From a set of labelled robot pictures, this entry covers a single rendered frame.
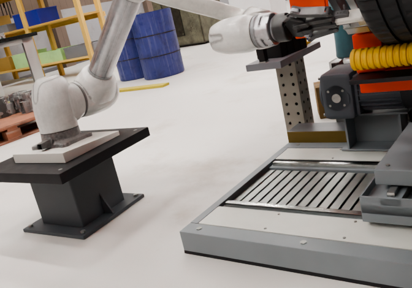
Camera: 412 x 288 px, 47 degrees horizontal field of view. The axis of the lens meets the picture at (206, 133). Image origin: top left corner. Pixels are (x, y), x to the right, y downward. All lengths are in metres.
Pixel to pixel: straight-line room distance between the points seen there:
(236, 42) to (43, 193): 1.08
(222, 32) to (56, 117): 0.85
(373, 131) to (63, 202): 1.25
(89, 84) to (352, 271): 1.26
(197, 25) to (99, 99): 7.15
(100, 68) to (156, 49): 3.71
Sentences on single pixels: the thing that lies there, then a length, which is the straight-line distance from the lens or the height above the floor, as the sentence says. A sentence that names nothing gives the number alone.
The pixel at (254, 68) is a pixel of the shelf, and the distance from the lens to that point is 2.07.
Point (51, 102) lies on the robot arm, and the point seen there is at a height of 0.51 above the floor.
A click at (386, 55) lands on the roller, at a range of 1.31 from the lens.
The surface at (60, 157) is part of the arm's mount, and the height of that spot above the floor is 0.32.
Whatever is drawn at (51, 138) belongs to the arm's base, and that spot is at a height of 0.37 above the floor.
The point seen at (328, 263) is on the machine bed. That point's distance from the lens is 1.30.
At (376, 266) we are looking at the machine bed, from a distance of 1.25.
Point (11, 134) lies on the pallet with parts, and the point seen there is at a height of 0.06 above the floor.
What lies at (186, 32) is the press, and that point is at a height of 0.27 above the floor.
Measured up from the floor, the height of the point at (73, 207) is 0.10.
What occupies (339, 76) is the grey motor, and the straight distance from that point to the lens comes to 1.76.
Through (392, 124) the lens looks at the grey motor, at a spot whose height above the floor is 0.15.
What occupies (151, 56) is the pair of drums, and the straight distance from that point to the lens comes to 5.71.
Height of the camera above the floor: 0.75
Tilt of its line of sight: 15 degrees down
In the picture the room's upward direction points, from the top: 13 degrees counter-clockwise
